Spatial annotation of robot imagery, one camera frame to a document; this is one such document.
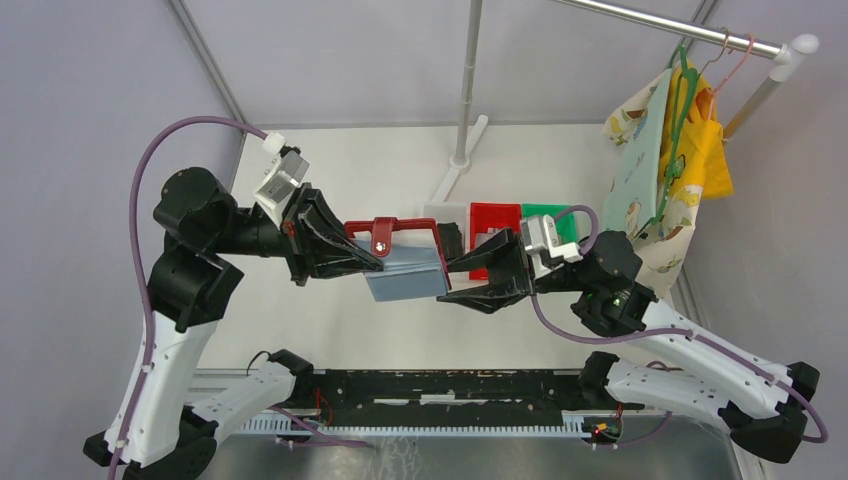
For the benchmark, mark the white plastic bin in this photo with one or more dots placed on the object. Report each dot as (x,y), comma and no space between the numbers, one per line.
(447,212)

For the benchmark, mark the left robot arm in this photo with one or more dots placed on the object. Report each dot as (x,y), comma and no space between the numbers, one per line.
(158,434)

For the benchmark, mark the black cards stack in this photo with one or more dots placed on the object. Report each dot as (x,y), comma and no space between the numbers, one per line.
(451,239)

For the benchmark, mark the yellow garment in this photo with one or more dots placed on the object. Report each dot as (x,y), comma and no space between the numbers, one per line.
(706,175)

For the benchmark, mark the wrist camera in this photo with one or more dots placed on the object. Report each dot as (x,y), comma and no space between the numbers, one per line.
(543,246)
(285,175)

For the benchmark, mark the red plastic bin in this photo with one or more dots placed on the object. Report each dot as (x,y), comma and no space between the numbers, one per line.
(488,218)

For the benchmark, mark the red leather card holder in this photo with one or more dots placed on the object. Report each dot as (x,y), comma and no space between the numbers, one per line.
(408,271)

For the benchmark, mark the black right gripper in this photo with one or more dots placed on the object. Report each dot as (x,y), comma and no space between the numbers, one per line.
(520,274)

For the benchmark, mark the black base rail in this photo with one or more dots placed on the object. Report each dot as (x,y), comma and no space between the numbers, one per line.
(444,398)

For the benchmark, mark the green hanger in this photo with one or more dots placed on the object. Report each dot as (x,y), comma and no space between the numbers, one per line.
(685,91)

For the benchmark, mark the small circuit board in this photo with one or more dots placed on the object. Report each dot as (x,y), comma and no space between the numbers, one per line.
(604,433)

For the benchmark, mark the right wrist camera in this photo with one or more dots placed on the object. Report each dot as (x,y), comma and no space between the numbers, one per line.
(543,246)

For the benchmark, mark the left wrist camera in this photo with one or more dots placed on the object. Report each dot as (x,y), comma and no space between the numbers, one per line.
(285,175)

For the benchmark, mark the patterned cream cloth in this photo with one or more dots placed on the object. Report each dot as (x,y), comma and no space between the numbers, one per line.
(658,225)

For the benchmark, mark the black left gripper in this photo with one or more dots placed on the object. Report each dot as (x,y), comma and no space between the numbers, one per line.
(301,252)

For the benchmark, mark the pink hanger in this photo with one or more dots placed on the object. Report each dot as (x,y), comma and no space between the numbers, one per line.
(714,91)

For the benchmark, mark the green plastic bin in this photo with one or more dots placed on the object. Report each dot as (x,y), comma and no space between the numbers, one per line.
(566,227)

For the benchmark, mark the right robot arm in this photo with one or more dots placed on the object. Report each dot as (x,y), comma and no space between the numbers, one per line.
(645,352)

